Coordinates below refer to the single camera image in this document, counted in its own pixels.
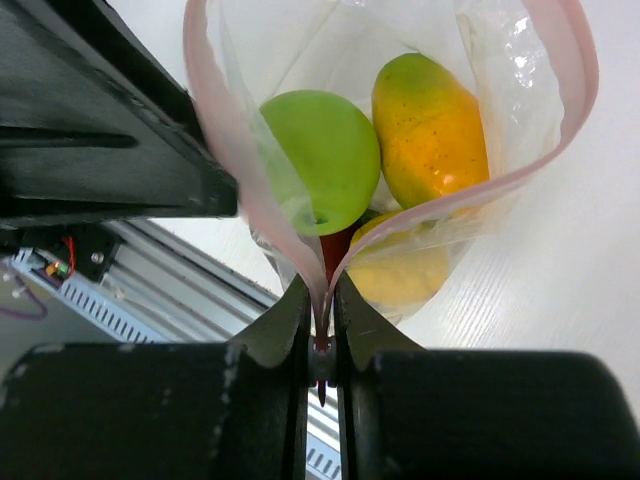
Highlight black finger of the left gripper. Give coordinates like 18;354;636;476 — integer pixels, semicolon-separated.
1;1;237;229

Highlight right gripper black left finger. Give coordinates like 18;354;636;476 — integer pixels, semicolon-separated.
1;280;310;479

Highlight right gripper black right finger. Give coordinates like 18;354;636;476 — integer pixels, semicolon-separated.
334;277;639;479

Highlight yellow toy lemon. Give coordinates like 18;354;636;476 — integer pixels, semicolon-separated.
347;221;450;307

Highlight red toy apple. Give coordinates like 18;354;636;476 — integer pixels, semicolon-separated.
320;225;358;284

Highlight green toy apple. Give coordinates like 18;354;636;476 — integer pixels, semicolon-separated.
260;90;381;236

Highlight clear pink-dotted zip bag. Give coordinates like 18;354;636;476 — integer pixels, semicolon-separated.
183;1;598;350

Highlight orange yellow toy mango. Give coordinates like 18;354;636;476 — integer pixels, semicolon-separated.
371;53;490;209

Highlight aluminium mounting rail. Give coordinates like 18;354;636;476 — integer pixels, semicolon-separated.
102;219;277;341

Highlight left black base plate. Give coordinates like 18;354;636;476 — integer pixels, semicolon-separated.
20;223;123;288

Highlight white slotted cable duct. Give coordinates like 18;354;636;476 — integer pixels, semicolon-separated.
5;249;342;479

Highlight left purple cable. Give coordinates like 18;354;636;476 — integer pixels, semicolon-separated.
0;284;49;322

